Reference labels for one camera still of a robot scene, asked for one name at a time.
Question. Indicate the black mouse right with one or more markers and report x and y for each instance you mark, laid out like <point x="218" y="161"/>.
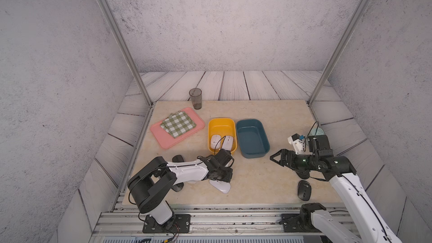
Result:
<point x="304" y="190"/>

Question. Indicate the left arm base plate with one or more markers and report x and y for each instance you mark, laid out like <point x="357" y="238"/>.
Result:
<point x="177" y="224"/>

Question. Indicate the aluminium frame post left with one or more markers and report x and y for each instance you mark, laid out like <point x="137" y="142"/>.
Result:
<point x="114" y="27"/>

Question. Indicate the black mouse lower left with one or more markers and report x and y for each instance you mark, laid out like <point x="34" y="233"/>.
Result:
<point x="177" y="187"/>

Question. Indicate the aluminium frame post right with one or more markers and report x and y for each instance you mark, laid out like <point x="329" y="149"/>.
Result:
<point x="357" y="14"/>

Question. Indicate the grey translucent cup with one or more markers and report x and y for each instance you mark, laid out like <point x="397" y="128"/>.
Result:
<point x="196" y="98"/>

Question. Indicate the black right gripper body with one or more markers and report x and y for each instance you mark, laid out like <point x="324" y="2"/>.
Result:
<point x="298" y="163"/>

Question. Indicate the aluminium frame post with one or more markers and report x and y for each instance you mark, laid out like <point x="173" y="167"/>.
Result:
<point x="114" y="27"/>
<point x="357" y="14"/>

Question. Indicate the white mouse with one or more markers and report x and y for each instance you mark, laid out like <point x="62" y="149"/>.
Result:
<point x="223" y="187"/>
<point x="215" y="142"/>
<point x="228" y="143"/>

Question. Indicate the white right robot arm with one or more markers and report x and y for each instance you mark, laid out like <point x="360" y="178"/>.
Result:
<point x="341" y="174"/>

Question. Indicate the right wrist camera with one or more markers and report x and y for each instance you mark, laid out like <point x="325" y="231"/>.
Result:
<point x="316" y="144"/>

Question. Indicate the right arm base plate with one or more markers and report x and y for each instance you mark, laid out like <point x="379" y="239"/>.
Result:
<point x="301" y="222"/>

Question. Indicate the pink plastic tray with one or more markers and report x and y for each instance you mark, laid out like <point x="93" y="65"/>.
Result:
<point x="166" y="141"/>

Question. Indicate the teal plastic storage box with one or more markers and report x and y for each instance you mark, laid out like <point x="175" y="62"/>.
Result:
<point x="252" y="138"/>

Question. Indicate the yellow plastic storage box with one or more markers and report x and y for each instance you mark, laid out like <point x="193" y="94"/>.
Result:
<point x="223" y="127"/>

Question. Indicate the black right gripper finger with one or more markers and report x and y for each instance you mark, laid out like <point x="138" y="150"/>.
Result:
<point x="280" y="156"/>
<point x="283" y="163"/>

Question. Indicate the glass jar with mint lid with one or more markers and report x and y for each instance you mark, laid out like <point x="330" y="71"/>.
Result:
<point x="316" y="132"/>

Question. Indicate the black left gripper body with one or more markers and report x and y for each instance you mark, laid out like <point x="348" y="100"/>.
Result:
<point x="224" y="175"/>

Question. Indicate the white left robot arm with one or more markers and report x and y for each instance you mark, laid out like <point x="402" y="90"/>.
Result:
<point x="149" y="186"/>

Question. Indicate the green checked cloth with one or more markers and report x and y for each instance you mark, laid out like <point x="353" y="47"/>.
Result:
<point x="178" y="124"/>

